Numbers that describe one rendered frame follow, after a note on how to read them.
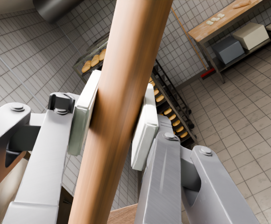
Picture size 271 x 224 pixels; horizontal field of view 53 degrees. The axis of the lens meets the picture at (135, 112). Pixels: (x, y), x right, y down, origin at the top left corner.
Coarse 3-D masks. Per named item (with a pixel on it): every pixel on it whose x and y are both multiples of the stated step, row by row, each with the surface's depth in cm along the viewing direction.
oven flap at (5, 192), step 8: (24, 160) 192; (16, 168) 182; (24, 168) 186; (8, 176) 173; (16, 176) 177; (0, 184) 165; (8, 184) 168; (16, 184) 172; (0, 192) 160; (8, 192) 164; (16, 192) 167; (0, 200) 156; (8, 200) 159; (0, 208) 152; (0, 216) 149
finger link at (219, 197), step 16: (192, 160) 13; (208, 160) 12; (208, 176) 11; (224, 176) 12; (192, 192) 13; (208, 192) 11; (224, 192) 10; (240, 192) 11; (192, 208) 12; (208, 208) 11; (224, 208) 10; (240, 208) 10
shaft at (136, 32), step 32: (128, 0) 14; (160, 0) 14; (128, 32) 14; (160, 32) 15; (128, 64) 15; (96, 96) 17; (128, 96) 16; (96, 128) 17; (128, 128) 17; (96, 160) 18; (96, 192) 19
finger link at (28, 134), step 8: (32, 120) 13; (40, 120) 13; (72, 120) 14; (24, 128) 12; (32, 128) 12; (16, 136) 12; (24, 136) 12; (32, 136) 12; (8, 144) 12; (16, 144) 12; (24, 144) 12; (32, 144) 13
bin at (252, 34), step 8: (248, 24) 465; (256, 24) 442; (240, 32) 457; (248, 32) 435; (256, 32) 428; (264, 32) 429; (240, 40) 452; (248, 40) 433; (256, 40) 433; (248, 48) 439
